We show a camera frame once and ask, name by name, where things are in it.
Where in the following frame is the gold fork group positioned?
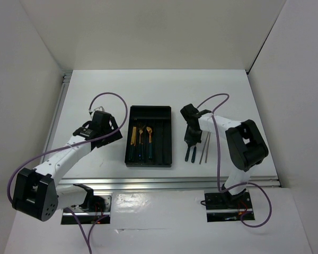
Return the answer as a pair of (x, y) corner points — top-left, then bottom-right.
(191, 146), (197, 163)
(184, 147), (191, 162)

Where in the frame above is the gold knife green handle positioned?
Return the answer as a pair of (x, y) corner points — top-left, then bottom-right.
(129, 126), (137, 161)

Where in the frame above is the gold fork green handle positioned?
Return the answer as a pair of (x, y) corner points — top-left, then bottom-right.
(147, 132), (154, 161)

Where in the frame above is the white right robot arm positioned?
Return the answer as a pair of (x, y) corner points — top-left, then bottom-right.
(181, 110), (269, 207)

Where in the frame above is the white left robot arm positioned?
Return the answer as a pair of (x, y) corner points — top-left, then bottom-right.
(12, 111), (122, 221)

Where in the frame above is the black cutlery tray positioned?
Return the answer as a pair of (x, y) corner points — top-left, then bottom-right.
(125, 105), (172, 168)

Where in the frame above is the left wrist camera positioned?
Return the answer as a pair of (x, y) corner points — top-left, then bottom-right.
(89, 106), (105, 114)

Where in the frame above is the aluminium front rail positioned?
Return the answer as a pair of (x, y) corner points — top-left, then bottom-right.
(58, 176), (281, 192)

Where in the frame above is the aluminium rail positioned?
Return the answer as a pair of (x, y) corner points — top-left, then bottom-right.
(58, 176), (281, 192)
(47, 70), (73, 137)

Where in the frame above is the aluminium left rail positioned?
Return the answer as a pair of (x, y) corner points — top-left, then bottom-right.
(47, 70), (73, 137)

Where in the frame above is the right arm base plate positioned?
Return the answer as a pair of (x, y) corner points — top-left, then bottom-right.
(200, 191), (255, 222)

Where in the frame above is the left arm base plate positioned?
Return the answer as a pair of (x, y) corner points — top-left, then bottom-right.
(58, 193), (112, 225)

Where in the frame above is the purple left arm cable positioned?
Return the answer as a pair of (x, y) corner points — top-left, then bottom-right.
(6, 92), (129, 253)

